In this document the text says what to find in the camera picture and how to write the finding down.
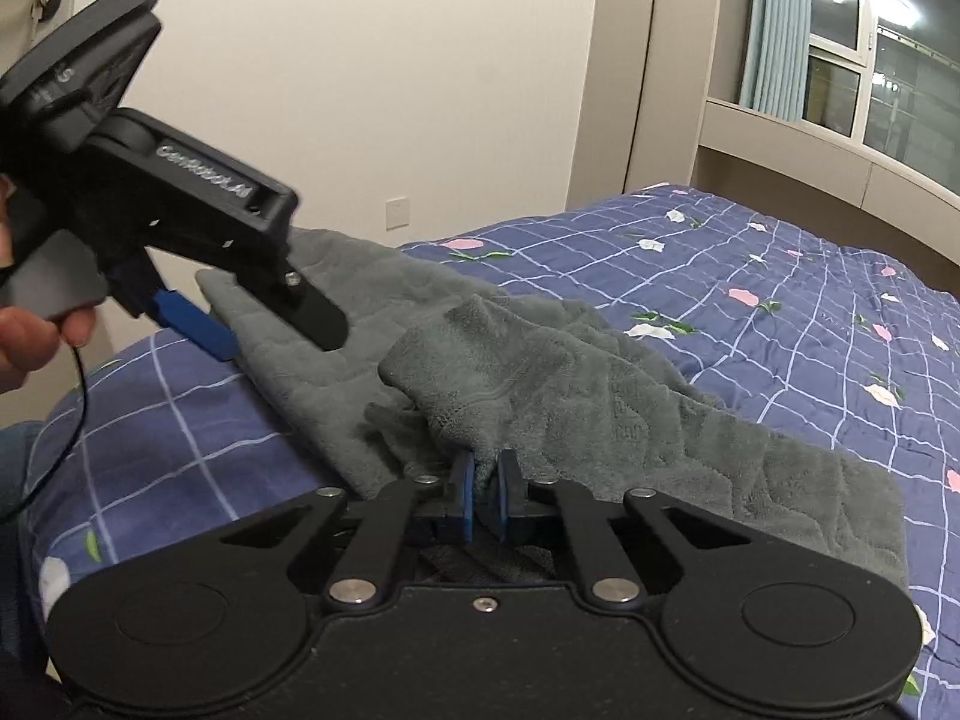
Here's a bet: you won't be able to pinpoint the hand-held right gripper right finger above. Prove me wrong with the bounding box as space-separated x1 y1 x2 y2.
493 448 752 610

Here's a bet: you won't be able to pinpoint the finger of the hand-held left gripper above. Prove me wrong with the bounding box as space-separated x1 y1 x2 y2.
225 267 348 353
150 288 242 362

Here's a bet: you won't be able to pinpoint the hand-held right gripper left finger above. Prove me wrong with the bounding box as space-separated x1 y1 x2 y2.
219 454 478 612

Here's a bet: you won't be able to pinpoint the grey quilted fleece pants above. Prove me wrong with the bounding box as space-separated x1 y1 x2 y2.
195 225 913 595

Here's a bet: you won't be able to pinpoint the person's left hand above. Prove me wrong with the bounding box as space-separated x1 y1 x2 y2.
0 172 100 395

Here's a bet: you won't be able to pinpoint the blue checked floral blanket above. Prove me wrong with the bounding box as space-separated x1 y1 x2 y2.
19 181 960 720

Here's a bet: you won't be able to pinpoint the beige tall wardrobe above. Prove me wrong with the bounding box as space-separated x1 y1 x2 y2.
576 0 732 212

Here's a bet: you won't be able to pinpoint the light blue curtain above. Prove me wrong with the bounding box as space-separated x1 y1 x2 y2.
738 0 817 122

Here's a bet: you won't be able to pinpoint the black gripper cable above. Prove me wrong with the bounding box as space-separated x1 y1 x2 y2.
0 343 89 522

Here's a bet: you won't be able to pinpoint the door with black handle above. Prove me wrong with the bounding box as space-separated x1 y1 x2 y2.
0 0 85 80

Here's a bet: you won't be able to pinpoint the window with white frame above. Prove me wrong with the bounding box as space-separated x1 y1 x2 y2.
801 0 960 192

